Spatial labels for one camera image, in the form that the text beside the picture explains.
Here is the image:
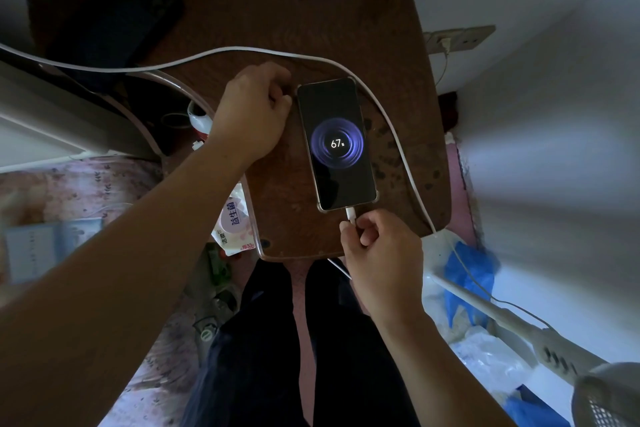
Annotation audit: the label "person's left hand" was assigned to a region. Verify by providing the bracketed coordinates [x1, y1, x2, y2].
[207, 61, 294, 167]

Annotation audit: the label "person's right hand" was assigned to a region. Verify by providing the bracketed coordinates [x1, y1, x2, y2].
[339, 209, 427, 328]

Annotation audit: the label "white charging cable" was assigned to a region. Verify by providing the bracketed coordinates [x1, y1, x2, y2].
[0, 43, 441, 283]

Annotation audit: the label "person's left forearm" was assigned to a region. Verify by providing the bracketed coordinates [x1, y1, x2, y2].
[0, 137, 251, 427]

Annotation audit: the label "person's right forearm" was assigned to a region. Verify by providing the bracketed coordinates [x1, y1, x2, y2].
[367, 302, 518, 427]

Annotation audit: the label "black smartphone in clear case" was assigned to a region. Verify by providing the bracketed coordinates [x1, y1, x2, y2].
[296, 77, 380, 214]

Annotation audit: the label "small red and white bottle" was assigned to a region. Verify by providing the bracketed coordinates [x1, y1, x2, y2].
[187, 100, 214, 143]

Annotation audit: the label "pink and white snack packet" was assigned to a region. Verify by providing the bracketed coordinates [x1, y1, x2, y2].
[210, 183, 257, 258]

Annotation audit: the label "blue plastic bag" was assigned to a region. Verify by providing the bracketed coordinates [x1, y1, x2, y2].
[501, 384, 572, 427]
[442, 241, 501, 328]

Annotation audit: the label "green packet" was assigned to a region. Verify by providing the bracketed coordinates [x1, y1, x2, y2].
[192, 241, 242, 342]

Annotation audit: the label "person's black trousers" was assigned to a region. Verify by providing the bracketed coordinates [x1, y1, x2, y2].
[179, 259, 422, 427]

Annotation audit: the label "black pouch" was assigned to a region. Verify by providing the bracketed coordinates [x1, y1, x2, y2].
[46, 0, 185, 93]

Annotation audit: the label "white plastic bag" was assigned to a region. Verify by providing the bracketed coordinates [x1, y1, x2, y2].
[449, 326, 533, 395]

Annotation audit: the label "pink floral bed sheet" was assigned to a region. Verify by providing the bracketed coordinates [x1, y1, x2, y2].
[0, 156, 211, 427]

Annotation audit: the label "white standing fan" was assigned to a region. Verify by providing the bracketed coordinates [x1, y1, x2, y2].
[425, 271, 640, 427]

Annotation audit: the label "pale blue and white box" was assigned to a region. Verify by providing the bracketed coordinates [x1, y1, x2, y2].
[4, 218, 104, 286]

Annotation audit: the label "thin white fan cord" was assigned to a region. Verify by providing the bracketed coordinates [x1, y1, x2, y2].
[448, 240, 553, 330]

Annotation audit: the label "thin white plug cable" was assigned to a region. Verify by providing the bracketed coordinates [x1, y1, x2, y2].
[434, 38, 454, 88]

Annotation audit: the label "beige wall socket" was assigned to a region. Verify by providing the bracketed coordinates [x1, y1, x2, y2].
[423, 25, 497, 55]

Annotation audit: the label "white furniture frame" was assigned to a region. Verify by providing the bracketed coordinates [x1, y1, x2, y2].
[0, 60, 157, 174]

